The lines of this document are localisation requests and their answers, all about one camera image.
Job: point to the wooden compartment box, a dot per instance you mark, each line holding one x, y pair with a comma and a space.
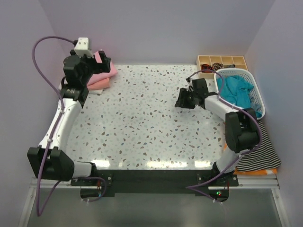
239, 61

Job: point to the black white striped shirt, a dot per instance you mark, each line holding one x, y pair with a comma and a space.
265, 157

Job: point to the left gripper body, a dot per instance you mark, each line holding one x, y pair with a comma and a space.
87, 64

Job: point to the folded salmon t shirt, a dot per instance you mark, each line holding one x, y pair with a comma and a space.
102, 84

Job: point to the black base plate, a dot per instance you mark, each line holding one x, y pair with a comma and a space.
111, 182

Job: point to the orange white cloth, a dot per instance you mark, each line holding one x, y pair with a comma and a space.
261, 172

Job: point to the patterned rolled cloth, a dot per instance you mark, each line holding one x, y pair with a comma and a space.
217, 66

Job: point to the folded white t shirt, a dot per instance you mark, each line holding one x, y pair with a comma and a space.
92, 92

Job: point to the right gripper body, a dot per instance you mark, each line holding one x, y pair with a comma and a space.
195, 94

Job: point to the red black rolled cloth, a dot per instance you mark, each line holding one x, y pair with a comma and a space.
206, 67

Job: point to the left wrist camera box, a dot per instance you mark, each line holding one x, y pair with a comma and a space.
82, 47

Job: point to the white laundry basket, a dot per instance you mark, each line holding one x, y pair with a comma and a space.
219, 83

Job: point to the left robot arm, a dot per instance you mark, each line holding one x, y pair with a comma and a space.
49, 160

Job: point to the aluminium frame rail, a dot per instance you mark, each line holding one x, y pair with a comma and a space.
254, 203

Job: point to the teal t shirt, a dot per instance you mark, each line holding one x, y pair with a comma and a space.
238, 91

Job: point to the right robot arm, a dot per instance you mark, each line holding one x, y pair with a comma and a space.
242, 132

